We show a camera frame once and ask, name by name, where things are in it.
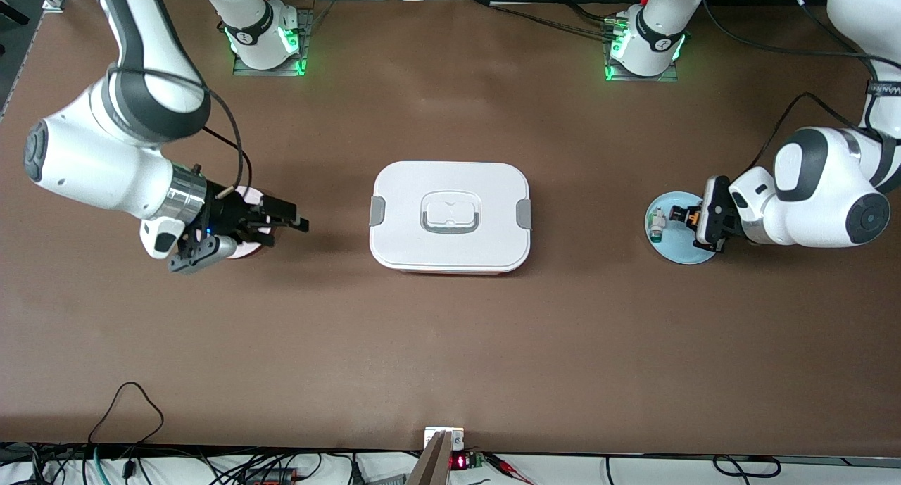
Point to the aluminium profile bar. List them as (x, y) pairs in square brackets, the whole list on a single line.
[(433, 464)]

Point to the pink round plate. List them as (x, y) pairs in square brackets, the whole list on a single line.
[(246, 249)]

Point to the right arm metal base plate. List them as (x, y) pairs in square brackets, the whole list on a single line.
[(306, 27)]

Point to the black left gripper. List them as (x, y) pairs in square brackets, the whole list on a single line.
[(680, 215)]

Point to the red digit display board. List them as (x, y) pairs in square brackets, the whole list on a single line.
[(459, 462)]

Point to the black and orange switch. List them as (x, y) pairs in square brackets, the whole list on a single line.
[(686, 215)]

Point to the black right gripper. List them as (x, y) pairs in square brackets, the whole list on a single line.
[(227, 214)]

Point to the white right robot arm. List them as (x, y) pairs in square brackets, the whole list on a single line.
[(120, 140)]

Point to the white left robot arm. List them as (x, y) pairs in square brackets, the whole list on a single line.
[(823, 189)]

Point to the white lidded container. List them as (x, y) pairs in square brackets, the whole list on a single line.
[(450, 217)]

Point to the light blue round plate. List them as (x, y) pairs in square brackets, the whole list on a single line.
[(676, 249)]

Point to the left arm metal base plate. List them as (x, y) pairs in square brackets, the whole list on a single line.
[(669, 77)]

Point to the white and green switch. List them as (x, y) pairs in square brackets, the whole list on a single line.
[(657, 224)]

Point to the white metal bracket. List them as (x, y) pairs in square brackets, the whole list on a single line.
[(457, 439)]

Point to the orange connector block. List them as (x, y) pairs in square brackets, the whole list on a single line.
[(271, 479)]

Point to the red clip lead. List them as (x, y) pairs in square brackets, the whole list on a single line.
[(510, 469)]

